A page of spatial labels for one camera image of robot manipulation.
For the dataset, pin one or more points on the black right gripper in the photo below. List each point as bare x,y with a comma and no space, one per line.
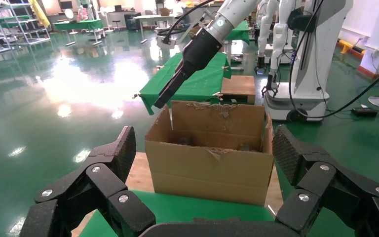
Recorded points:
202,50

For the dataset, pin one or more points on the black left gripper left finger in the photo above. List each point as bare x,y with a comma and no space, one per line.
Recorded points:
88,183

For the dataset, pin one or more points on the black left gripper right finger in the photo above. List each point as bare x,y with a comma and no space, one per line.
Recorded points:
326,186

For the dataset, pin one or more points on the white standing robot arm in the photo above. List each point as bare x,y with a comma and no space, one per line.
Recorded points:
279,39
268,29

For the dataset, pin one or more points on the large open cardboard carton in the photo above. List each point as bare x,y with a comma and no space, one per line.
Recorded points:
209,173

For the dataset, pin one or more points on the plywood board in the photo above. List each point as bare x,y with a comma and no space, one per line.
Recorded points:
140,173

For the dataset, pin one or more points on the low wooden crate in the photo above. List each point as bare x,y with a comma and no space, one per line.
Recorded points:
238,86

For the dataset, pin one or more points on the white table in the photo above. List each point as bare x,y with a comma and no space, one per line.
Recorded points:
153,17

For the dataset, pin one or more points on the black cabinet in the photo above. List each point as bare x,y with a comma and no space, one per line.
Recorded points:
132,23

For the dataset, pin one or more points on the black power adapter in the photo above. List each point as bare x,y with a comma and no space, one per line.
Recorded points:
364,112

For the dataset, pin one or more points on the small black stool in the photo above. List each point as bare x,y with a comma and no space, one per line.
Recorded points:
116,23

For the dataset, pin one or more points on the white standing robot body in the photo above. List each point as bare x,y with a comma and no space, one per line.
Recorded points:
320,65

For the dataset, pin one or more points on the orange floor barrier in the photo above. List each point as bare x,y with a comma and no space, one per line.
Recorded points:
346,45

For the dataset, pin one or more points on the yellow hanging cloth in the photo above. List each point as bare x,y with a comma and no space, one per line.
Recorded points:
40,13

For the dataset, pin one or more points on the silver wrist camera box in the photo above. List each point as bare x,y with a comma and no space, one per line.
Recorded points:
166,42

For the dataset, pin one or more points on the silver camera mounting bracket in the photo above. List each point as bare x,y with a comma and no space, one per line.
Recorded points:
184,34

